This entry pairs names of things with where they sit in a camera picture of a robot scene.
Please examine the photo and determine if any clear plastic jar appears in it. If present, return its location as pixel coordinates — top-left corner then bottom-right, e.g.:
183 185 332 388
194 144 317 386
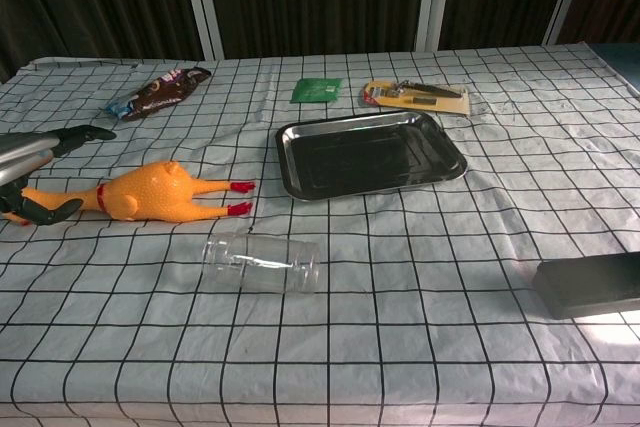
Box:
201 231 322 295

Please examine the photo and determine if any white double frame post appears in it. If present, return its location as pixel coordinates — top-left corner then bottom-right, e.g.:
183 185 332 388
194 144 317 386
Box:
178 0 225 61

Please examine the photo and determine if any brown chocolate snack bag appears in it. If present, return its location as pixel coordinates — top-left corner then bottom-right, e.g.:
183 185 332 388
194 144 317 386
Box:
103 66 213 122

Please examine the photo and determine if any white black-grid tablecloth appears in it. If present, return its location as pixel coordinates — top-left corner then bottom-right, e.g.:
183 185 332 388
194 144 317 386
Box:
0 41 640 427

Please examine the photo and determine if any orange rubber chicken toy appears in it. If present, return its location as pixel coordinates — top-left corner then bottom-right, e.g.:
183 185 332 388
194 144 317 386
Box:
0 159 257 225

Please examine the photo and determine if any yellow carded razor pack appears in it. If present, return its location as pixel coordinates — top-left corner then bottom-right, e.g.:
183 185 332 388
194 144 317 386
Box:
362 79 472 117

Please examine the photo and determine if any stainless steel rectangular tray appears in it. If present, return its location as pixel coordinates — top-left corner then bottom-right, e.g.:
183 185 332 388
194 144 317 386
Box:
275 110 469 202

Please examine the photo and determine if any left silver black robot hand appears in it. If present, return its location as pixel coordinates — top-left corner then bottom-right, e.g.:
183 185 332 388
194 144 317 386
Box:
0 124 117 226

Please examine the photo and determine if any black rectangular box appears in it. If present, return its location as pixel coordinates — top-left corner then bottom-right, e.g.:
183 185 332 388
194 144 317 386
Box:
532 250 640 321

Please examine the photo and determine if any green foil packet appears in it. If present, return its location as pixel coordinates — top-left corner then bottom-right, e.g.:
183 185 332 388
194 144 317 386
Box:
289 77 344 105

